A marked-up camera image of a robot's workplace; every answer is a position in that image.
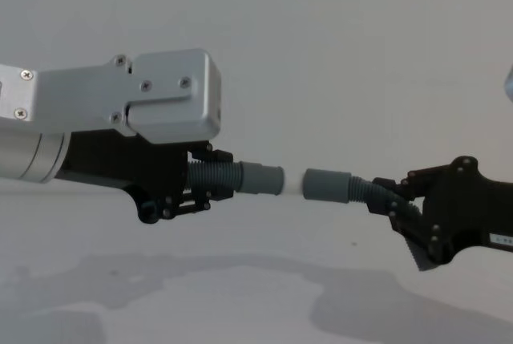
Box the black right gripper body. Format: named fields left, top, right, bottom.
left=406, top=155, right=513, bottom=265

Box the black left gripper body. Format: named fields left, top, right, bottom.
left=55, top=128, right=190, bottom=225

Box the grey corrugated hose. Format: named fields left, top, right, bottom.
left=186, top=160, right=286, bottom=198
left=302, top=168, right=422, bottom=221

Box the white tube connector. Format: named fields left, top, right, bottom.
left=281, top=171, right=307, bottom=198

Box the white table cloth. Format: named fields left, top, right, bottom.
left=0, top=193, right=513, bottom=344

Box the white curtain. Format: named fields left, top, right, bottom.
left=0, top=0, right=513, bottom=200

